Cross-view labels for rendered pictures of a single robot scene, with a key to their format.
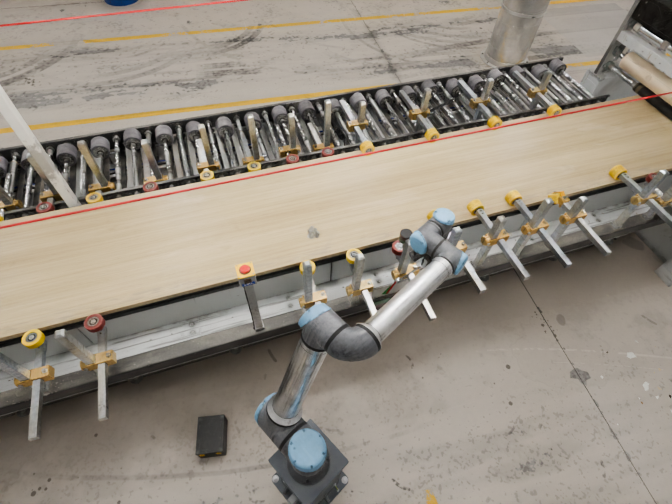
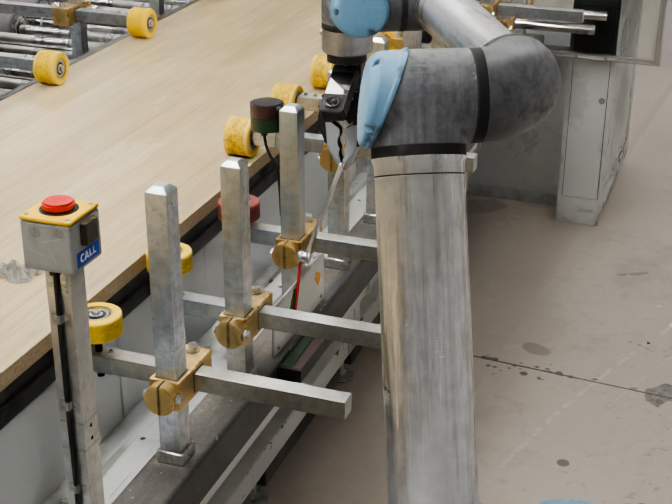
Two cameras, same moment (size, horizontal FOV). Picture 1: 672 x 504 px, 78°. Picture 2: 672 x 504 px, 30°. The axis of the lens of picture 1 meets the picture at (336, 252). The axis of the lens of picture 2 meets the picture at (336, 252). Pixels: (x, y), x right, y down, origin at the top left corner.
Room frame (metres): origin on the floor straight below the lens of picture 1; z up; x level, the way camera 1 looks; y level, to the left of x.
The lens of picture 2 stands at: (-0.27, 1.19, 1.80)
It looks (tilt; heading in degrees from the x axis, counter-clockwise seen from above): 25 degrees down; 311
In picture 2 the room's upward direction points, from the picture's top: straight up
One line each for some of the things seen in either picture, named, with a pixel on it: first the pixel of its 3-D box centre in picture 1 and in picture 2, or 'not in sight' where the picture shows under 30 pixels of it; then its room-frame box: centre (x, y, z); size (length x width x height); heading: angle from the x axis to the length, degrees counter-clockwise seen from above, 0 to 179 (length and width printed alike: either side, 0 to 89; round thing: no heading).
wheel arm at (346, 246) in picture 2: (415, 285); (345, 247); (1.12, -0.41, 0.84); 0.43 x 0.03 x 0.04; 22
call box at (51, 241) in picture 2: (246, 274); (61, 237); (0.90, 0.36, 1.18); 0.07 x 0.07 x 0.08; 22
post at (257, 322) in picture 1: (253, 305); (77, 418); (0.90, 0.36, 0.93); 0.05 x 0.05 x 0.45; 22
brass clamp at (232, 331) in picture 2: (359, 288); (244, 318); (1.10, -0.13, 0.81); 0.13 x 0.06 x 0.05; 112
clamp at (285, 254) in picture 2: (404, 271); (296, 242); (1.20, -0.36, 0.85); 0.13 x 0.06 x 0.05; 112
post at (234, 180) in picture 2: (356, 283); (238, 294); (1.09, -0.11, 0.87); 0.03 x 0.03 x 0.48; 22
